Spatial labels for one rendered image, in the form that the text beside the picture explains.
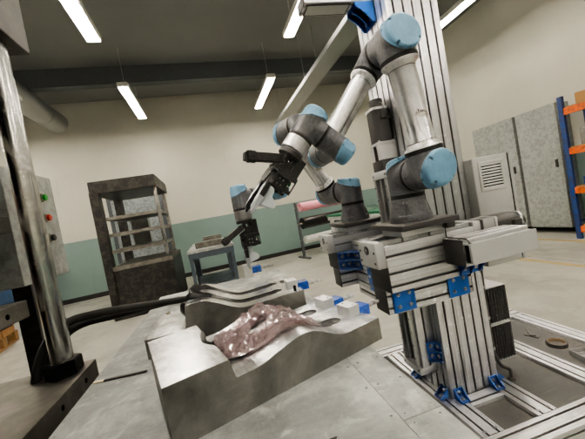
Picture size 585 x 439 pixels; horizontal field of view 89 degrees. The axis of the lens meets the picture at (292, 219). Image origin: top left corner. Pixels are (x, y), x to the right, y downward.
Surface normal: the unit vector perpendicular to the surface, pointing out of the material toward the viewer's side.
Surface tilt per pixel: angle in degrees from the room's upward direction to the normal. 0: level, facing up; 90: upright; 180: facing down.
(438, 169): 98
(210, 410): 90
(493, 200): 90
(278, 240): 90
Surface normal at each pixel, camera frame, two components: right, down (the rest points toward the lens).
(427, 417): -0.18, -0.98
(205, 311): 0.23, 0.00
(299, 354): 0.51, -0.06
